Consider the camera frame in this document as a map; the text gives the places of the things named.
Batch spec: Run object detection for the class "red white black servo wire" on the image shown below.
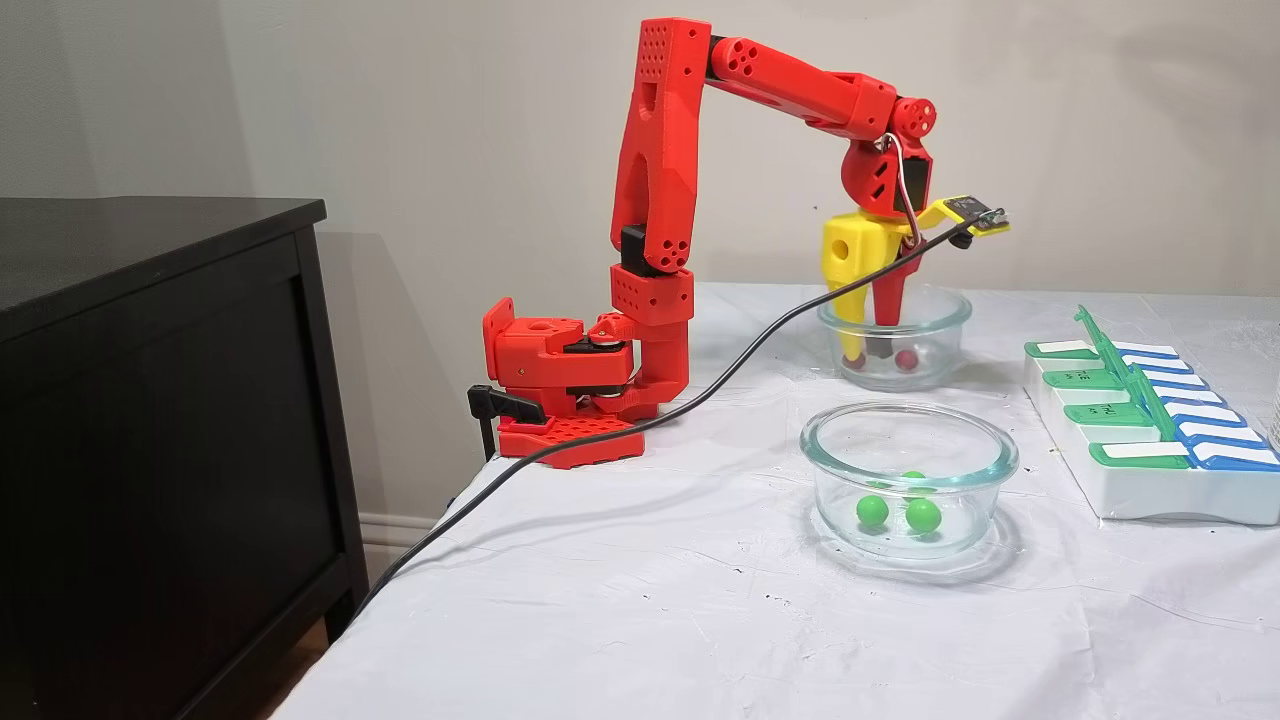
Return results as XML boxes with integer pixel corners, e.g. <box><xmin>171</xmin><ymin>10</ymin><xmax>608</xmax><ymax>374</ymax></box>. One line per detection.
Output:
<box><xmin>880</xmin><ymin>132</ymin><xmax>926</xmax><ymax>249</ymax></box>

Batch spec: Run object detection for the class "white table cloth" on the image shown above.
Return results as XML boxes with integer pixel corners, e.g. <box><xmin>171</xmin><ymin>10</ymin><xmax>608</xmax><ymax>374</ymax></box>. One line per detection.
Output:
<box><xmin>270</xmin><ymin>282</ymin><xmax>1280</xmax><ymax>720</ymax></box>

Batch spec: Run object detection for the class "black wooden cabinet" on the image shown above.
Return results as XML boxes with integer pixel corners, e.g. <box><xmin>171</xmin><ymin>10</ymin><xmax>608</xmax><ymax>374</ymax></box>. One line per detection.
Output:
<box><xmin>0</xmin><ymin>196</ymin><xmax>371</xmax><ymax>720</ymax></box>

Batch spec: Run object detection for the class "weekly pill organizer box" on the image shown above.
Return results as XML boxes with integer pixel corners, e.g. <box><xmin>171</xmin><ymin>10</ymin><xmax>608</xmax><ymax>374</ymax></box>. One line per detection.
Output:
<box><xmin>1022</xmin><ymin>305</ymin><xmax>1280</xmax><ymax>526</ymax></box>

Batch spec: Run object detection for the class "white baseboard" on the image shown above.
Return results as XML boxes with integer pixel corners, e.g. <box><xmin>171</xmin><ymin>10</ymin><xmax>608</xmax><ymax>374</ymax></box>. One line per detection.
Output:
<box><xmin>358</xmin><ymin>512</ymin><xmax>446</xmax><ymax>581</ymax></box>

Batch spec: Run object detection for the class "camera board on yellow mount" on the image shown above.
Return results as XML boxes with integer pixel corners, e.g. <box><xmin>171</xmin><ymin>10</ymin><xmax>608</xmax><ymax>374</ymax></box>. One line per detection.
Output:
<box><xmin>912</xmin><ymin>194</ymin><xmax>1011</xmax><ymax>241</ymax></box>

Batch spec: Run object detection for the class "black camera cable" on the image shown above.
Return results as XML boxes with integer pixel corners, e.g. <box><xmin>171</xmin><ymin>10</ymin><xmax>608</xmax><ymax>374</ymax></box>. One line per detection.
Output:
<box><xmin>350</xmin><ymin>208</ymin><xmax>1006</xmax><ymax>623</ymax></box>

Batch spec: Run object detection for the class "black table clamp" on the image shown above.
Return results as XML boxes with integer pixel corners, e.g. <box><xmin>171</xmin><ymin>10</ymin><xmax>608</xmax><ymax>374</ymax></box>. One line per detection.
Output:
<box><xmin>467</xmin><ymin>384</ymin><xmax>549</xmax><ymax>463</ymax></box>

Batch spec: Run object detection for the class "clear glass bowl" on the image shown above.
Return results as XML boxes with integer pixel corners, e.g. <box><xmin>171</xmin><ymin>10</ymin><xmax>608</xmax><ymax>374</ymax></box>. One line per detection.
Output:
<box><xmin>799</xmin><ymin>401</ymin><xmax>1021</xmax><ymax>561</ymax></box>
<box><xmin>817</xmin><ymin>285</ymin><xmax>974</xmax><ymax>393</ymax></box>

